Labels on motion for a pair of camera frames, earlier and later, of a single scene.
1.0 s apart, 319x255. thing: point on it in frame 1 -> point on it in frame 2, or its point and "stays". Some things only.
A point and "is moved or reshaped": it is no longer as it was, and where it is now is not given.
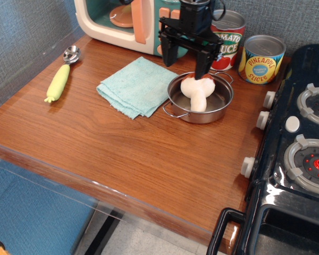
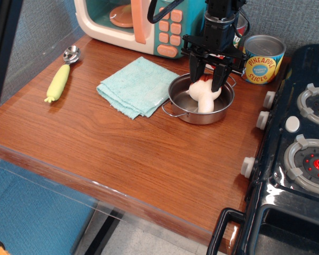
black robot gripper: (193, 30) -> (217, 43)
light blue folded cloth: (137, 87) stays
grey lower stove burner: (307, 161) stays
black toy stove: (286, 207) stays
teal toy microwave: (135, 23) stays
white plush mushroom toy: (198, 90) is moved or reshaped
